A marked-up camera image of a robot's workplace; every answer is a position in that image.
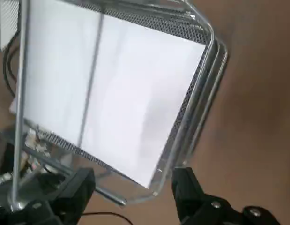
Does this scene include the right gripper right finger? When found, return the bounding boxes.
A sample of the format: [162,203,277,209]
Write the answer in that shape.
[171,166,281,225]

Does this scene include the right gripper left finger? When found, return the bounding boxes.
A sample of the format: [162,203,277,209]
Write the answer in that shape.
[0,167,97,225]

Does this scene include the white A4 paper sheet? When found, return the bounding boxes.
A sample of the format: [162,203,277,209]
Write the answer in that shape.
[16,8,207,189]

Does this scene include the silver mesh file organizer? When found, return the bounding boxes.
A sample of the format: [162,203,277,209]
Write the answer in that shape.
[10,0,229,208]

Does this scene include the white perforated box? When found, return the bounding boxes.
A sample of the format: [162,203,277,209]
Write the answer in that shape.
[0,0,21,52]

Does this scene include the thin wire of right gripper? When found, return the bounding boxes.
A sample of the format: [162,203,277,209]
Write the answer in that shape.
[82,211,134,225]

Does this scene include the black cable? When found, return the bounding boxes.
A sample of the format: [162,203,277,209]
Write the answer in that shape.
[2,35,19,100]

